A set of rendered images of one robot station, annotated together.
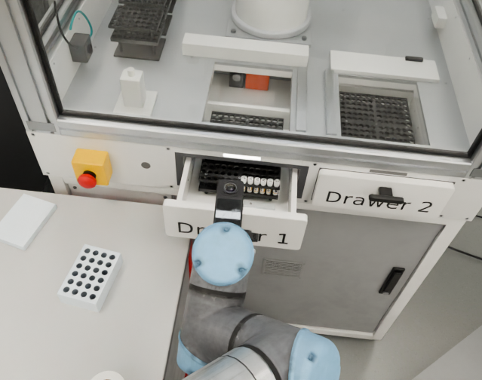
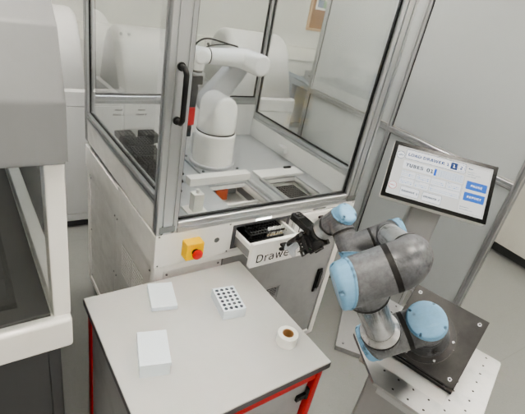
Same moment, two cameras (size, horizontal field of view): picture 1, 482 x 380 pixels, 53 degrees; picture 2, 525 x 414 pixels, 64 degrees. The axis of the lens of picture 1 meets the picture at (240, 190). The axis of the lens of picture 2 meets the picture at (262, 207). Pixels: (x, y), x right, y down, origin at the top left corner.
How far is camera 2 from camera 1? 1.11 m
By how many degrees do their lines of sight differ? 39
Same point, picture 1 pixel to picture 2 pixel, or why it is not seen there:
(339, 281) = (294, 292)
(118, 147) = (205, 232)
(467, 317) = (334, 305)
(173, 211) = (257, 248)
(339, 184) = not seen: hidden behind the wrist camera
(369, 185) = (315, 216)
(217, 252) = (347, 211)
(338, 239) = (296, 259)
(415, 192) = not seen: hidden behind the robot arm
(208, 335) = (359, 240)
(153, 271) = (250, 291)
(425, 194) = not seen: hidden behind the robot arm
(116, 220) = (208, 278)
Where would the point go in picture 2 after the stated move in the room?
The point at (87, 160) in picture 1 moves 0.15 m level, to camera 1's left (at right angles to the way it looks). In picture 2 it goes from (195, 242) to (156, 250)
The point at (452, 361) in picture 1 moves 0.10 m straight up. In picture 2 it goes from (344, 326) to (349, 314)
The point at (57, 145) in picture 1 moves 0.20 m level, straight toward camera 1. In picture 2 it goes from (171, 241) to (218, 262)
